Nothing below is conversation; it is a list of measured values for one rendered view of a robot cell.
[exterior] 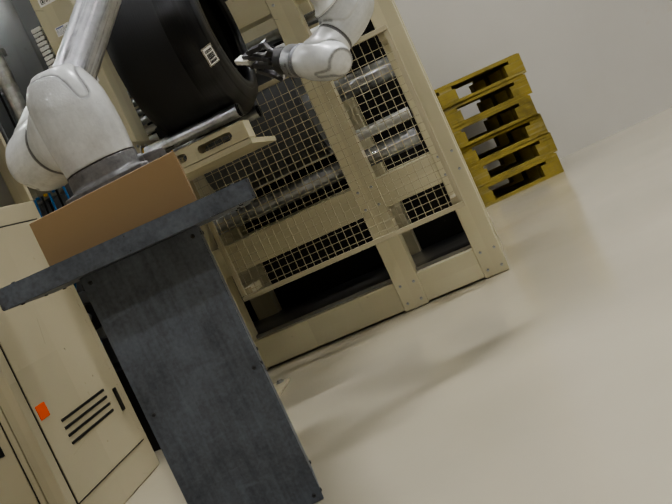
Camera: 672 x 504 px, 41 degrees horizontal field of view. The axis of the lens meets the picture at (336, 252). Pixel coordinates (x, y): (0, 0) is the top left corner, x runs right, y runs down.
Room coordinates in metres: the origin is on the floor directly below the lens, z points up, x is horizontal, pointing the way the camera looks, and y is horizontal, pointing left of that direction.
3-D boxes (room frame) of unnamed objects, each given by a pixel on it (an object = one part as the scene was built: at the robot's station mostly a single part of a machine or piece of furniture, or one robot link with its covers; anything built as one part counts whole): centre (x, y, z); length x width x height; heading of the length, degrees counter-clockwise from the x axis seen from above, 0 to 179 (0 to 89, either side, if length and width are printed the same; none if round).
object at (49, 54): (2.99, 0.58, 1.19); 0.05 x 0.04 x 0.48; 169
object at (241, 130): (2.84, 0.26, 0.84); 0.36 x 0.09 x 0.06; 79
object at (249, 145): (2.98, 0.24, 0.80); 0.37 x 0.36 x 0.02; 169
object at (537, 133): (6.22, -1.01, 0.42); 1.18 x 0.83 x 0.84; 96
